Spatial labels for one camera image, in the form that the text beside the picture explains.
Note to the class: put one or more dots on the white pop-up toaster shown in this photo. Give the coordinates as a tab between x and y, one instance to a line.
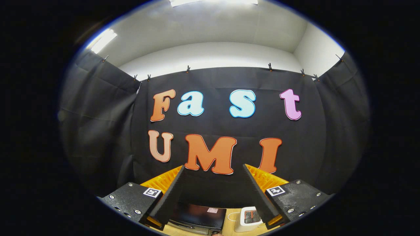
244	224

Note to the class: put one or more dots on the wide ceiling light panel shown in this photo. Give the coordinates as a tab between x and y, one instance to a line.
213	2

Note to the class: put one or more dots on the row of small cloth clips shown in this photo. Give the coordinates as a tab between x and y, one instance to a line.
188	68

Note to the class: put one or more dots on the narrow ceiling light panel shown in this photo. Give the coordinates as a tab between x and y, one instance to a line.
101	41

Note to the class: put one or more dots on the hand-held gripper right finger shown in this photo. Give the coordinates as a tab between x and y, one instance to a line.
256	193

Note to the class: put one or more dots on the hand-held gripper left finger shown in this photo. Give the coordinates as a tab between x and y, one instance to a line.
172	193

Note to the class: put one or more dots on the black toaster oven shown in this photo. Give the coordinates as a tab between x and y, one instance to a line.
197	216

